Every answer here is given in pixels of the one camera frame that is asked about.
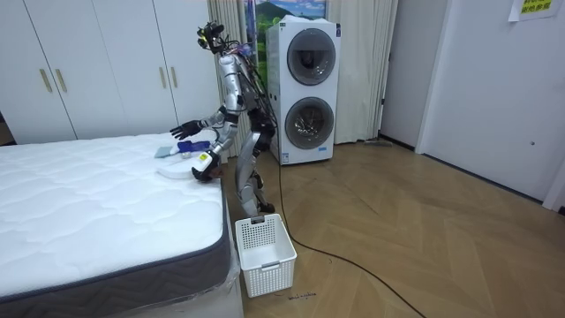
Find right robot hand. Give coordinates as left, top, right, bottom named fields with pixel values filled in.
left=169, top=119, right=205, bottom=141

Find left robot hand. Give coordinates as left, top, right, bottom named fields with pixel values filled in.
left=191, top=149, right=222, bottom=183

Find white round pad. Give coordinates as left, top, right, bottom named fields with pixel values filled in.
left=156, top=157, right=199, bottom=180

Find blue soft item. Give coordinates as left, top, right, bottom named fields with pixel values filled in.
left=176, top=140, right=212, bottom=155

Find light blue cloth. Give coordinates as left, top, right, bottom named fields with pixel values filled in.
left=154, top=145, right=180, bottom=159

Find robot legs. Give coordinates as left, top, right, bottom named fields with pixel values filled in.
left=233, top=128, right=277, bottom=218

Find robot body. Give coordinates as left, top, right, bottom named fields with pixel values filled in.
left=196, top=20, right=278, bottom=151

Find white plastic laundry basket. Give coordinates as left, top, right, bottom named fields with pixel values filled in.
left=234, top=213, right=298, bottom=299

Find grey bed with white mattress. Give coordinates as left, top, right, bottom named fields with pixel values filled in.
left=0, top=131, right=245, bottom=318

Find beige curtain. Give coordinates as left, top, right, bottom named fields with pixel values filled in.
left=326, top=0, right=399, bottom=145
left=207, top=0, right=253, bottom=158

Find white washing machine tower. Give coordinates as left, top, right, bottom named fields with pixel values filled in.
left=265, top=15, right=343, bottom=166

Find white wardrobe with gold handles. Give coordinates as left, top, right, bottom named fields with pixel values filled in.
left=0, top=0, right=222, bottom=146

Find landscape wall poster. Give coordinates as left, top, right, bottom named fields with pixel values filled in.
left=245, top=0, right=328, bottom=85

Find black floor cable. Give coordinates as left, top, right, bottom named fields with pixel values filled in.
left=276, top=127, right=427, bottom=318

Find white paper wall sign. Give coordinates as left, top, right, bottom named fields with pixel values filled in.
left=507, top=0, right=564, bottom=23

